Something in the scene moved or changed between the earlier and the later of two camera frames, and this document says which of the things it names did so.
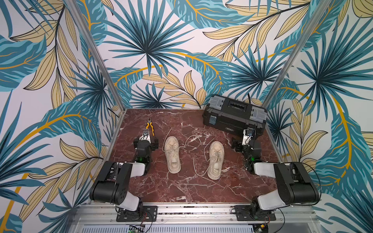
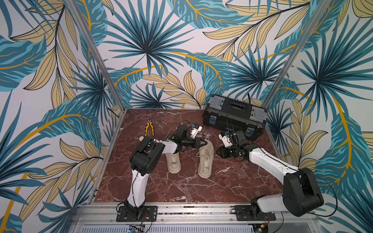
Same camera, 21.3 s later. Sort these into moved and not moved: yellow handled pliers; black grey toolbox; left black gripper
Moved: left black gripper
Not moved: yellow handled pliers; black grey toolbox
